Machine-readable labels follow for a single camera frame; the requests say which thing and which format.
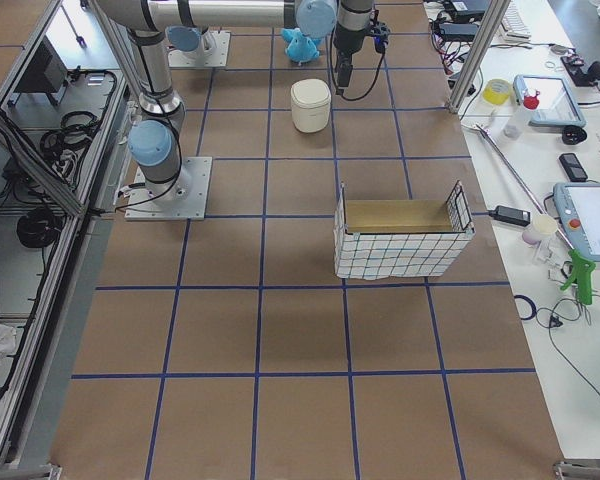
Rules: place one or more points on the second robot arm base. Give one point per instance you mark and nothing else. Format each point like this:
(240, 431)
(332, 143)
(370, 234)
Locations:
(191, 41)

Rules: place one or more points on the white paper cup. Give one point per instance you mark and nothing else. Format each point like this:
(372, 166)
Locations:
(540, 228)

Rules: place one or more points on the teach pendant tablet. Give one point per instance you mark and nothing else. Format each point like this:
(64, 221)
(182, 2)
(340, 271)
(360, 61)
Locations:
(558, 106)
(578, 207)

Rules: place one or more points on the green plastic gun tool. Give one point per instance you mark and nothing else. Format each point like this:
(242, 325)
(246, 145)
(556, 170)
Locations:
(580, 275)

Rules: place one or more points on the upper teach pendant tablet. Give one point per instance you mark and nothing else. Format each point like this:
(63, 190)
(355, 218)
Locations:
(558, 106)

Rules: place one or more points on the black phone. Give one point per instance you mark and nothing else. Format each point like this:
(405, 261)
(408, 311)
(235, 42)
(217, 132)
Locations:
(573, 168)

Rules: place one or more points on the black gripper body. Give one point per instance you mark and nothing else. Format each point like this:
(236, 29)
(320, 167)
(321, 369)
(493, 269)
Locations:
(347, 46)

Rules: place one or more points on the lower teach pendant tablet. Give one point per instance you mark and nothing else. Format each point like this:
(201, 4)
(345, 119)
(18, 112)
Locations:
(578, 207)

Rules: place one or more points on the black power adapter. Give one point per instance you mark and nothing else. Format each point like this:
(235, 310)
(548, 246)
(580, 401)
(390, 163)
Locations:
(510, 215)

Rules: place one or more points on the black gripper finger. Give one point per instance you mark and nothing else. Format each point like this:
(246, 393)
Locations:
(344, 68)

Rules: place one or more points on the aluminium frame post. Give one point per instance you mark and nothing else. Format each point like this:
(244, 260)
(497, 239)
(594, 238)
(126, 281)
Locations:
(489, 25)

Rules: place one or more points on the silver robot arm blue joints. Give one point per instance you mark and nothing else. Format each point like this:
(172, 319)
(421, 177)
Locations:
(146, 23)

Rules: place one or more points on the long metal rod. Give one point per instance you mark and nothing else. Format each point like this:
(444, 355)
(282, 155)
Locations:
(529, 193)

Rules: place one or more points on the yellow tape roll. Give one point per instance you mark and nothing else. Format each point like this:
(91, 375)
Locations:
(497, 91)

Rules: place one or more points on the clear bottle red cap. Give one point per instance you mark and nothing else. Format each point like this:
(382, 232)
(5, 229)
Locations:
(528, 106)

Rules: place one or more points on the black round case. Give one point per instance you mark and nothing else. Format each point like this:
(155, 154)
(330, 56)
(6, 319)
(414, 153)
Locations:
(573, 135)

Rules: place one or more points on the blue plush toy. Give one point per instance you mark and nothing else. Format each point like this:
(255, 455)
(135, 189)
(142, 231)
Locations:
(300, 48)

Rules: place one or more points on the white trash can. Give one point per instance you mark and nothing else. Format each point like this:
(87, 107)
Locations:
(310, 105)

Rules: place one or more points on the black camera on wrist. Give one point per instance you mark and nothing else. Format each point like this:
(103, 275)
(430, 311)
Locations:
(380, 32)

